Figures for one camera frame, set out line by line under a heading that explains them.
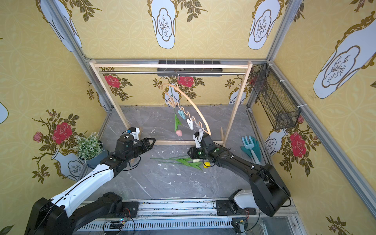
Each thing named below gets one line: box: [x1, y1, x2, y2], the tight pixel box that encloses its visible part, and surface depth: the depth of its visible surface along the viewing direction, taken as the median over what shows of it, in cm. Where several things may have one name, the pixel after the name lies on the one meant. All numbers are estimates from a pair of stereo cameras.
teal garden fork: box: [241, 135, 260, 165], surface depth 100 cm
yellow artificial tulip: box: [158, 159, 212, 170], surface depth 90 cm
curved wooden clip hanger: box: [161, 71, 212, 142], surface depth 71 cm
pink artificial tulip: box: [170, 87, 183, 138], surface depth 88 cm
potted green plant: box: [72, 131, 109, 169], surface depth 81 cm
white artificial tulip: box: [150, 157, 201, 165], surface depth 92 cm
